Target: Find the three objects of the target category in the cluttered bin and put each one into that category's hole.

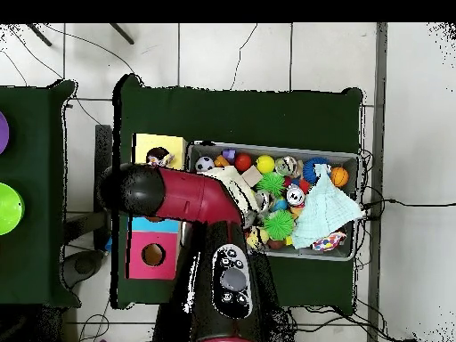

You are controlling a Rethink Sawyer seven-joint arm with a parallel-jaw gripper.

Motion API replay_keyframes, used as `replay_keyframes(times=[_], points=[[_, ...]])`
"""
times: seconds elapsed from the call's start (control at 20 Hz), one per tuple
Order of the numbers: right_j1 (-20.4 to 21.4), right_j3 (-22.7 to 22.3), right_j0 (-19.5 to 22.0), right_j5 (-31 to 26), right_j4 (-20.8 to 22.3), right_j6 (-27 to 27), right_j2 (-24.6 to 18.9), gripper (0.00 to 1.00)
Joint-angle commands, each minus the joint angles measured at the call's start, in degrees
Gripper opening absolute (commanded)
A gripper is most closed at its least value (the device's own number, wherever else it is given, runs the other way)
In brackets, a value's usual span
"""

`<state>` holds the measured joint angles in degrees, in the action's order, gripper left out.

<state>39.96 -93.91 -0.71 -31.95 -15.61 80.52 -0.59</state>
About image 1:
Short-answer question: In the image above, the cream muslin cloth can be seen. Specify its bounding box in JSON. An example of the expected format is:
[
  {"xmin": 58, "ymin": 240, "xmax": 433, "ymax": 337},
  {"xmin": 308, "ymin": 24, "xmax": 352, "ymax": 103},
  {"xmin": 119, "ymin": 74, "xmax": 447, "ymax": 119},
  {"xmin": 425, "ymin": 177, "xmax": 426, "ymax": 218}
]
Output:
[{"xmin": 202, "ymin": 165, "xmax": 260, "ymax": 215}]

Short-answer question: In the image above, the green bowl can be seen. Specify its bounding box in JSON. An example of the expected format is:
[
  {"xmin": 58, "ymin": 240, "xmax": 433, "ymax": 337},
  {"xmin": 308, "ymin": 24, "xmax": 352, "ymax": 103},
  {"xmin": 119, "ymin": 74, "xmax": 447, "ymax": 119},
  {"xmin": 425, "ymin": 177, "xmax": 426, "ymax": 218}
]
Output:
[{"xmin": 0, "ymin": 182, "xmax": 26, "ymax": 237}]

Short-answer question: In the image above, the yellow ball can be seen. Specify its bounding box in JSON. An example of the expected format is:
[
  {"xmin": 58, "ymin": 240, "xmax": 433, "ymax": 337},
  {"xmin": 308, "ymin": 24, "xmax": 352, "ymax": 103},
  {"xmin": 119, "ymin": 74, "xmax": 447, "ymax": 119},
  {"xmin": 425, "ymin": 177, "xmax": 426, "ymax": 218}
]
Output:
[{"xmin": 255, "ymin": 154, "xmax": 276, "ymax": 175}]

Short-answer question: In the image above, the dark green table cloth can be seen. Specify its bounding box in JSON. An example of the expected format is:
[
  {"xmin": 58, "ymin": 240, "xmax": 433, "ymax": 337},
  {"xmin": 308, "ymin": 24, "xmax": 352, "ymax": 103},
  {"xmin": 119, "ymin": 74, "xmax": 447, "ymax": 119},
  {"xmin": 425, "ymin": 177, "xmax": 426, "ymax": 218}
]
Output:
[
  {"xmin": 110, "ymin": 73, "xmax": 365, "ymax": 310},
  {"xmin": 0, "ymin": 78, "xmax": 82, "ymax": 310}
]

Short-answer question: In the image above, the wooden cube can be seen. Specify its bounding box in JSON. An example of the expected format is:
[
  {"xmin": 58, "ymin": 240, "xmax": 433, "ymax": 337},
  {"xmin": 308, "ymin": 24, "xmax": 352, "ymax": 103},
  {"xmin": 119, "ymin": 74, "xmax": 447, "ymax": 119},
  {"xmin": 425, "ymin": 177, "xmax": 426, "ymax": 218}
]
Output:
[{"xmin": 240, "ymin": 164, "xmax": 264, "ymax": 188}]

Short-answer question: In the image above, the black and white soccer ball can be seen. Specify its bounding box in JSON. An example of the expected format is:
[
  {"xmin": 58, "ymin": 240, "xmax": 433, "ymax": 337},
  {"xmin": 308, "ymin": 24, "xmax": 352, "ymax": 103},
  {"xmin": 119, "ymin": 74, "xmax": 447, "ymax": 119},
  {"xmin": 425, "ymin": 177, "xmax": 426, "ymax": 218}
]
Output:
[{"xmin": 194, "ymin": 156, "xmax": 216, "ymax": 173}]

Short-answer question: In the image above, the purple bowl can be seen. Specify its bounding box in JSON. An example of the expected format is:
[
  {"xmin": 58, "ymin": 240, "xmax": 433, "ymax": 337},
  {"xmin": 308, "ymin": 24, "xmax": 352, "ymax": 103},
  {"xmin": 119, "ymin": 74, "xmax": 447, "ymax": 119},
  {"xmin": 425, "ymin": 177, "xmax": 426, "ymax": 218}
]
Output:
[{"xmin": 0, "ymin": 110, "xmax": 11, "ymax": 156}]

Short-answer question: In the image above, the shallow mesh bin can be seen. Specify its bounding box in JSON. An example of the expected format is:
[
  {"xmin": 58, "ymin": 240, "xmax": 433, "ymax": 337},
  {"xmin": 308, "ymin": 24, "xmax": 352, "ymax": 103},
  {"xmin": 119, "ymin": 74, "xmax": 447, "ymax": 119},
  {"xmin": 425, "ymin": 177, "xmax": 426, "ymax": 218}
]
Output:
[{"xmin": 180, "ymin": 140, "xmax": 364, "ymax": 262}]

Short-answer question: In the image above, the red ball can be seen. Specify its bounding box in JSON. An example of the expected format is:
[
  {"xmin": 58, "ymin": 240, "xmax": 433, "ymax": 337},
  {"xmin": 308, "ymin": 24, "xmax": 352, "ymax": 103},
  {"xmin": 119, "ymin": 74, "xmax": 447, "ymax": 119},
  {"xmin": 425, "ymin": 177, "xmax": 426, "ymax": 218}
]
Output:
[{"xmin": 233, "ymin": 152, "xmax": 253, "ymax": 173}]

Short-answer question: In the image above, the mint muslin cloth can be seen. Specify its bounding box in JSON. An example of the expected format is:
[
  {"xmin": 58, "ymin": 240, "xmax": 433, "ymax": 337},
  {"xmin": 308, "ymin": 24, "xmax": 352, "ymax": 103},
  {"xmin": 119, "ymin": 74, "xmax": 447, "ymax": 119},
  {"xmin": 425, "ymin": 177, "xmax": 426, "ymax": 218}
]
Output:
[{"xmin": 290, "ymin": 163, "xmax": 367, "ymax": 250}]

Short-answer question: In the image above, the orange basketball toy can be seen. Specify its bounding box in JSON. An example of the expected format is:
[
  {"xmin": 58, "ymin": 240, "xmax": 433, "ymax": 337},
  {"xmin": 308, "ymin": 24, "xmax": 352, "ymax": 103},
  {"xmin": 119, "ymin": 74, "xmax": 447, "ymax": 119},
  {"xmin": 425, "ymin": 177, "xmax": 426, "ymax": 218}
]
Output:
[{"xmin": 330, "ymin": 167, "xmax": 350, "ymax": 188}]

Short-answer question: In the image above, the wooden box with three holes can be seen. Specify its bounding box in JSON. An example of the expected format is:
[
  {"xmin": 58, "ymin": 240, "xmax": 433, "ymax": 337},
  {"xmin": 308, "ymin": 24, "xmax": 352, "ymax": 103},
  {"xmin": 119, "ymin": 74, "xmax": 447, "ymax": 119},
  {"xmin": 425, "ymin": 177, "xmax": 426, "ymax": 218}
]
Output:
[{"xmin": 125, "ymin": 133, "xmax": 189, "ymax": 281}]

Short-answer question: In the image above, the black stand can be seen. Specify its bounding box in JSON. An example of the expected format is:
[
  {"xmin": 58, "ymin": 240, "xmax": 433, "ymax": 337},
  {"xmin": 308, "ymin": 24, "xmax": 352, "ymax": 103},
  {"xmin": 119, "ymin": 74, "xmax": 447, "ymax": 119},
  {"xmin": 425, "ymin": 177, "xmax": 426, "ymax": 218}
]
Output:
[{"xmin": 93, "ymin": 123, "xmax": 114, "ymax": 251}]

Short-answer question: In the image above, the black power cable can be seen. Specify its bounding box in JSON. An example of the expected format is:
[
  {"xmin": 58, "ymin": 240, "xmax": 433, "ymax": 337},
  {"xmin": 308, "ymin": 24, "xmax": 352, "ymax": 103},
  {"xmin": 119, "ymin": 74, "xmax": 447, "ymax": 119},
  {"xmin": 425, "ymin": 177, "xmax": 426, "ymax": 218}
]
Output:
[{"xmin": 362, "ymin": 198, "xmax": 456, "ymax": 211}]

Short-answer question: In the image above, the green spiky rubber ball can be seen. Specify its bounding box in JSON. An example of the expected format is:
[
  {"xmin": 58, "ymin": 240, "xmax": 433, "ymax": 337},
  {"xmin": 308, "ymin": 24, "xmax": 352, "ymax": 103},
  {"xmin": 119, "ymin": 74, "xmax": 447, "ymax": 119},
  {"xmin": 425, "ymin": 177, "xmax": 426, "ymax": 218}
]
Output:
[
  {"xmin": 256, "ymin": 171, "xmax": 285, "ymax": 197},
  {"xmin": 262, "ymin": 208, "xmax": 296, "ymax": 240}
]

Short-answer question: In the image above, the black tripod leg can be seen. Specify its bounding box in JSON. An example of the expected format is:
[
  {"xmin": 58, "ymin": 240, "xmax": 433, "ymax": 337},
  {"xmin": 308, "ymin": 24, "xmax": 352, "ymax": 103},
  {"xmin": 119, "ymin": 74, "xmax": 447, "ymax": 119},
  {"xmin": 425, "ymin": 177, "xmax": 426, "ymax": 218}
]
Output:
[
  {"xmin": 109, "ymin": 22, "xmax": 135, "ymax": 46},
  {"xmin": 26, "ymin": 22, "xmax": 53, "ymax": 48}
]

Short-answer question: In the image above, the multicoloured patterned cloth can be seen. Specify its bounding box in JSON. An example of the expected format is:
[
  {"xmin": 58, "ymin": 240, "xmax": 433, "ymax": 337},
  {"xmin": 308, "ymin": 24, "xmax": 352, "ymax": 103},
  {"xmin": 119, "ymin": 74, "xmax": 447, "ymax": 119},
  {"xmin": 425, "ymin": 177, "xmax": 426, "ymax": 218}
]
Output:
[
  {"xmin": 310, "ymin": 231, "xmax": 348, "ymax": 252},
  {"xmin": 145, "ymin": 147, "xmax": 175, "ymax": 168}
]

